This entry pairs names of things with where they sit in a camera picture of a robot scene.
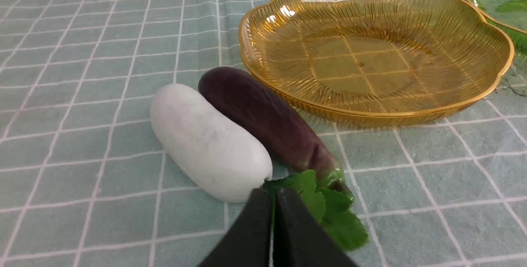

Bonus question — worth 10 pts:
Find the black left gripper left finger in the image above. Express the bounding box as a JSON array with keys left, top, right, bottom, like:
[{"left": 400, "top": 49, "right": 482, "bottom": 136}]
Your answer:
[{"left": 199, "top": 188, "right": 273, "bottom": 267}]

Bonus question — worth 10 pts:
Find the green checkered tablecloth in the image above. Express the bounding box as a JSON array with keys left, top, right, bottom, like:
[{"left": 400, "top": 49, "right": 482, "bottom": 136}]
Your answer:
[{"left": 0, "top": 0, "right": 526, "bottom": 267}]

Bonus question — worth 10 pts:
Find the white radish with leaves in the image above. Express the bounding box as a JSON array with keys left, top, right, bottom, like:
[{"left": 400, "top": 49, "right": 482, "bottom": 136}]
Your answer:
[{"left": 150, "top": 84, "right": 368, "bottom": 251}]

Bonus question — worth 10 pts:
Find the purple eggplant green stem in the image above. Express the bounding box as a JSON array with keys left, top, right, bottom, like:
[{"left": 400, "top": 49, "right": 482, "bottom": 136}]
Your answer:
[{"left": 198, "top": 66, "right": 353, "bottom": 198}]

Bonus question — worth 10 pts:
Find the amber plastic plate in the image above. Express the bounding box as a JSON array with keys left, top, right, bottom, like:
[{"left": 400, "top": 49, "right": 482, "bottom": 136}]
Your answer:
[{"left": 238, "top": 0, "right": 515, "bottom": 127}]

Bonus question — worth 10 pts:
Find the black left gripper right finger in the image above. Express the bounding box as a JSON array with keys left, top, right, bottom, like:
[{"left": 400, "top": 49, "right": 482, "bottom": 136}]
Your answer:
[{"left": 273, "top": 188, "right": 357, "bottom": 267}]

